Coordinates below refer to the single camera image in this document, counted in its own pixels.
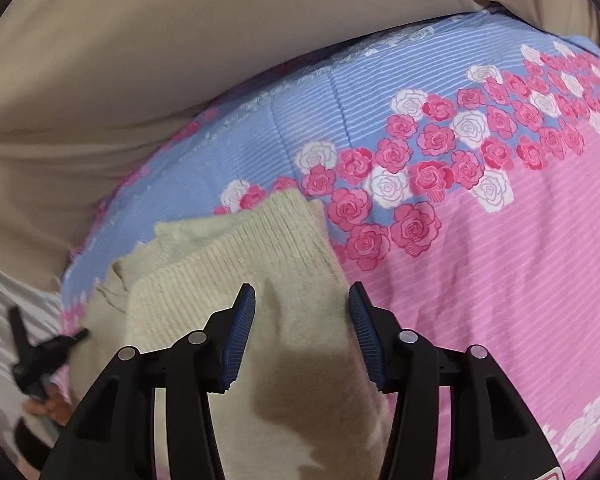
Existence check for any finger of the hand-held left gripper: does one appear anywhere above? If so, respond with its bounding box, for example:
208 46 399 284
36 328 89 357
7 305 32 363

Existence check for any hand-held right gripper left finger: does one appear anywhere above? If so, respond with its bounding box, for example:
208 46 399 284
40 283 257 480

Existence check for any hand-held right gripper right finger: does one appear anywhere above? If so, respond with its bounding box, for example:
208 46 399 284
348 281 557 480

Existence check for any cream knitted sweater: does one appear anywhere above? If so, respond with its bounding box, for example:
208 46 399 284
72 187 397 480

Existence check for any person's left forearm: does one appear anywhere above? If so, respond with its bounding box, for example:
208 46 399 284
12 416 58 467

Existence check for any person's left hand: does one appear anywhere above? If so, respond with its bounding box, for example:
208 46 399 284
22 381 75 422

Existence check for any white striped cloth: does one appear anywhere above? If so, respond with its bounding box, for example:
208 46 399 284
0 255 72 443

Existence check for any pink blue rose print blanket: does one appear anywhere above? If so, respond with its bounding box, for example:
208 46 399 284
59 10 600 480

